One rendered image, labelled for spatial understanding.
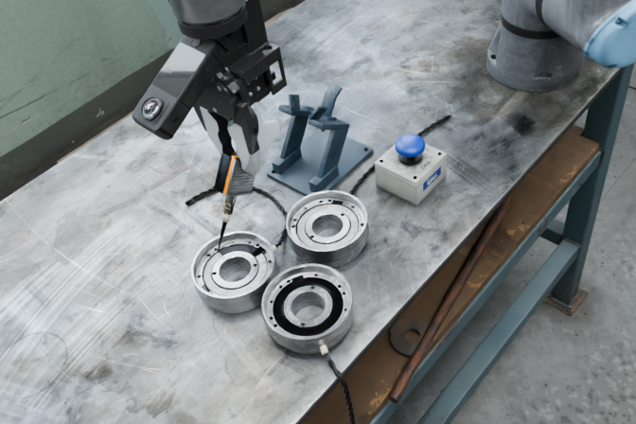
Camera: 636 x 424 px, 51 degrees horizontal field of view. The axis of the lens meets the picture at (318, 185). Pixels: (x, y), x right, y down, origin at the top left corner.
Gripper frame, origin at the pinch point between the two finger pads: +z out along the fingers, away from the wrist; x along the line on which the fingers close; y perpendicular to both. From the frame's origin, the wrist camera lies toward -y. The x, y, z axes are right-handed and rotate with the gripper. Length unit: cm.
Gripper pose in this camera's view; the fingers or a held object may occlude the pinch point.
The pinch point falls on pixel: (238, 165)
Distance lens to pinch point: 80.5
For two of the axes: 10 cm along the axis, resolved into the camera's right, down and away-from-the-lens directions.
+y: 6.5, -5.9, 4.8
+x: -7.5, -3.9, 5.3
